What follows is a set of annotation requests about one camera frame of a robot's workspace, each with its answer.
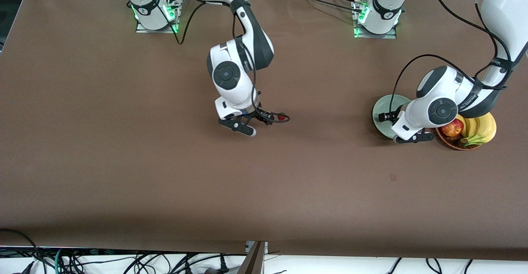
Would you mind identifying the pale green plate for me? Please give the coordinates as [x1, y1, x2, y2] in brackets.
[372, 94, 414, 140]

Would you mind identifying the red apple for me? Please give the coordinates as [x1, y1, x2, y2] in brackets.
[441, 118, 464, 137]

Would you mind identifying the brown wicker basket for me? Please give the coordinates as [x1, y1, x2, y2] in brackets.
[435, 128, 481, 151]

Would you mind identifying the yellow banana bunch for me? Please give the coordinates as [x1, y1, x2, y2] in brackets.
[456, 112, 497, 147]

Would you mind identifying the brown table cover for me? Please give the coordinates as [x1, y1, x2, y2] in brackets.
[0, 0, 528, 262]

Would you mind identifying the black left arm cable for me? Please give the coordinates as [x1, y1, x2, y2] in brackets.
[379, 0, 514, 123]

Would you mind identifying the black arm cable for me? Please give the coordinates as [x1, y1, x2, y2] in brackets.
[379, 0, 514, 123]
[138, 0, 291, 125]

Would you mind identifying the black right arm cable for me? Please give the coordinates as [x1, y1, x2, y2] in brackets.
[138, 0, 291, 125]

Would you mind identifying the grey metal frame post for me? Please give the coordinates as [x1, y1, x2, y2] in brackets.
[237, 241, 269, 274]

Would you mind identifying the thick black floor cable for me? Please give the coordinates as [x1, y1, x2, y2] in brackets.
[0, 228, 44, 264]

